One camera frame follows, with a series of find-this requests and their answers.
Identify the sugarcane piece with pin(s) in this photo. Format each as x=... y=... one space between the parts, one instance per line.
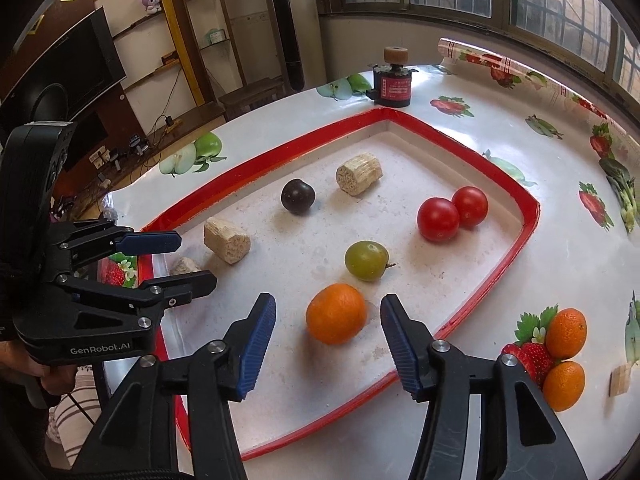
x=226 y=240
x=359 y=172
x=184 y=265
x=621 y=380

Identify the red tomato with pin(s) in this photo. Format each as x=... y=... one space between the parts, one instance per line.
x=438 y=219
x=472 y=205

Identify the green grape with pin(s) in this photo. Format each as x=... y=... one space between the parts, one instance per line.
x=366 y=260

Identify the wooden stool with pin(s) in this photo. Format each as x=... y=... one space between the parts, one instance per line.
x=250 y=97

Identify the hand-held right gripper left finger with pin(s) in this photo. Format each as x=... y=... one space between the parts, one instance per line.
x=257 y=345

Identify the fruit printed tablecloth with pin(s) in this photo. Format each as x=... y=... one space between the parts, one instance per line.
x=560 y=260

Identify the black motor with red label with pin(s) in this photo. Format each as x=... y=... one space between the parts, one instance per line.
x=392 y=87

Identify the dark wooden cabinet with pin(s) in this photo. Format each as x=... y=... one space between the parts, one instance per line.
x=125 y=120

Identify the striped cloth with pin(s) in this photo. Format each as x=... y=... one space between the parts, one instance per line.
x=70 y=425

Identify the orange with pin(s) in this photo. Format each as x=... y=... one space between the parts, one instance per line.
x=563 y=385
x=565 y=332
x=335 y=314

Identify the dark purple plum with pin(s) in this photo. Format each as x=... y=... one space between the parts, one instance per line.
x=298 y=196

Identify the black television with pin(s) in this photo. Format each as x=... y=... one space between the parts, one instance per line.
x=65 y=70

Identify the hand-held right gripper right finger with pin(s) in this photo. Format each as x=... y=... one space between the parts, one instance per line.
x=400 y=350

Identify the barred window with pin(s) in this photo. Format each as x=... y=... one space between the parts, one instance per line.
x=550 y=5

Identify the person's left hand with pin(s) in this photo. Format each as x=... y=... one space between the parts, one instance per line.
x=55 y=379

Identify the purple plush toy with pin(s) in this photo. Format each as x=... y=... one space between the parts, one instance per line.
x=150 y=0

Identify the green box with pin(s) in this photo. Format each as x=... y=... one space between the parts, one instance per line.
x=216 y=36

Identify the red rimmed tray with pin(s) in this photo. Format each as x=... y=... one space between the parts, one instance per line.
x=320 y=240

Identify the white power strip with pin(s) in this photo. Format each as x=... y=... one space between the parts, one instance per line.
x=98 y=154

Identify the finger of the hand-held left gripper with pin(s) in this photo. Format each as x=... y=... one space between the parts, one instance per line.
x=195 y=282
x=150 y=242

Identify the wall shelf unit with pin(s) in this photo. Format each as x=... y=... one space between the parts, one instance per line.
x=135 y=25

